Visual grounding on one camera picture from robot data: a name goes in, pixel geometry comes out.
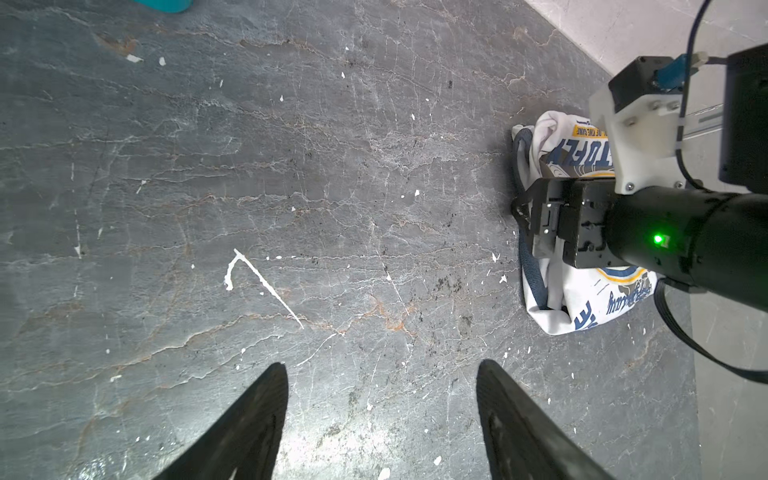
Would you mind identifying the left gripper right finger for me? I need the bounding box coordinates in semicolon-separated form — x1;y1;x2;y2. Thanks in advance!
476;359;611;479

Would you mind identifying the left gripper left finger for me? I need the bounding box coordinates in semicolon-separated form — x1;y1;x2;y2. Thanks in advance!
157;363;289;479

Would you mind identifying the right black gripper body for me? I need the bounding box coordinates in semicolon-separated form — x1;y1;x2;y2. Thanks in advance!
511;176;768;313

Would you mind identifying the white tank top navy trim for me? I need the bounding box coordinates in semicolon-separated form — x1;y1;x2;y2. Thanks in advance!
511;110;657;336

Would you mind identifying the teal plastic basket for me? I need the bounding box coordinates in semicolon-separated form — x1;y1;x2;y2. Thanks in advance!
135;0;193;14

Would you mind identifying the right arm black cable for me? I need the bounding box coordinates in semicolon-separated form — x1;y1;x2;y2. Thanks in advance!
652;0;768;385

